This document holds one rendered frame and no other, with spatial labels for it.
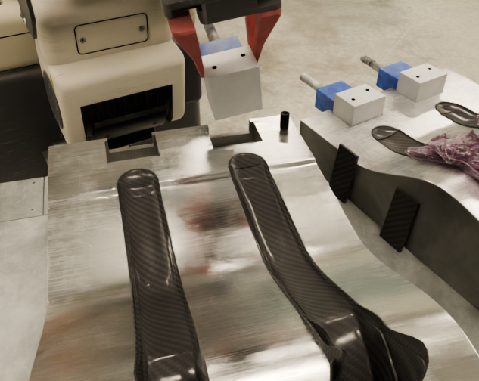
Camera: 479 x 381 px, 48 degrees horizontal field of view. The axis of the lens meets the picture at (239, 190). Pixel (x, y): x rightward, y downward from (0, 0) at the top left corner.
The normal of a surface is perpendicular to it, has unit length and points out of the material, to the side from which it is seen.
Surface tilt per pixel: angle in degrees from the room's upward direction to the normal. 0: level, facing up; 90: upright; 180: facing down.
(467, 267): 90
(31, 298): 0
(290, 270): 18
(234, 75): 99
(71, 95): 98
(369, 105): 90
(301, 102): 0
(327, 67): 0
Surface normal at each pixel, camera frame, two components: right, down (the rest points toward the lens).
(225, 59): -0.10, -0.63
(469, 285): -0.85, 0.33
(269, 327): -0.10, -0.95
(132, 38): 0.47, 0.67
